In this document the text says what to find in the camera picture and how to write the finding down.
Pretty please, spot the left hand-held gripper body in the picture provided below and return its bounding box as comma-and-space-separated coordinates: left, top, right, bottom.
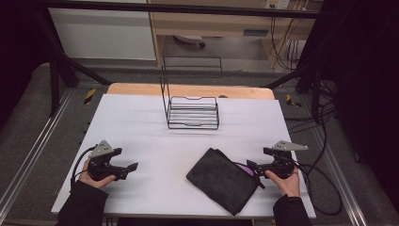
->
87, 139, 130, 182

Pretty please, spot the person's right hand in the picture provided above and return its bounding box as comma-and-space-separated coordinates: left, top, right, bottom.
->
264, 167, 301, 199

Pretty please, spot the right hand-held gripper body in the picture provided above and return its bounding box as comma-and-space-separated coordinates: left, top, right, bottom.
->
257, 139, 310, 180

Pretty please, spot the person's left hand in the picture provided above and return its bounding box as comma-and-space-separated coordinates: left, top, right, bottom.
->
77, 157, 118, 190

